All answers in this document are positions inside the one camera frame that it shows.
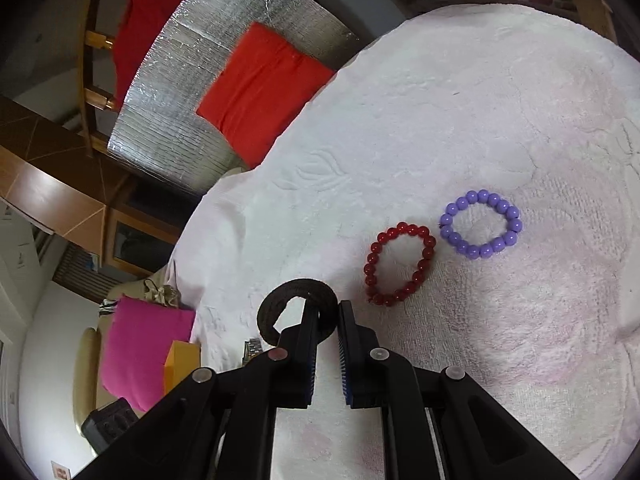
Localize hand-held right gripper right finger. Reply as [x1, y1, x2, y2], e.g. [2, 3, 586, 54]
[337, 300, 583, 480]

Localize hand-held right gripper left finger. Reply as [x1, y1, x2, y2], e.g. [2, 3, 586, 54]
[75, 304, 321, 480]

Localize black ring bracelet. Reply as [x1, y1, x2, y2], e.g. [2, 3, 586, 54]
[257, 278, 339, 349]

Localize red bead bracelet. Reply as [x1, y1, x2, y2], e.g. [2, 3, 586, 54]
[363, 221, 437, 308]

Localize orange box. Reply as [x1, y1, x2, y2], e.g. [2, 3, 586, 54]
[163, 340, 202, 397]

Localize purple bead bracelet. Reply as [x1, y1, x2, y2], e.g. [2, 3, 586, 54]
[438, 189, 523, 261]

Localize patterned beige cloth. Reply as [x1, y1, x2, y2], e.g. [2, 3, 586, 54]
[142, 280, 181, 308]

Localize magenta cushion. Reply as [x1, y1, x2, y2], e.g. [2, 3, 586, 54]
[98, 296, 197, 413]

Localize black device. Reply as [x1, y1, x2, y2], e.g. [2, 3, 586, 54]
[81, 397, 141, 456]

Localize beige leather sofa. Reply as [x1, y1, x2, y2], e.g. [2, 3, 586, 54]
[72, 270, 176, 441]

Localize pale pink towel blanket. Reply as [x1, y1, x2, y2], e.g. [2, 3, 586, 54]
[167, 2, 640, 480]

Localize red cushion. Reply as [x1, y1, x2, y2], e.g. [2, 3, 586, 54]
[196, 21, 337, 170]

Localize silver foil insulation panel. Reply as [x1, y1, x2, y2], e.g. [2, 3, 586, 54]
[106, 0, 361, 198]

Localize brown wooden cabinet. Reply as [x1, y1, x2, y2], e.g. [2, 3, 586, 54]
[0, 95, 201, 273]

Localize wooden chair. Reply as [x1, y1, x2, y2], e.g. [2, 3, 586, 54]
[77, 0, 132, 156]

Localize red cloth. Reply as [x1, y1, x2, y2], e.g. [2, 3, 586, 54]
[112, 0, 216, 106]

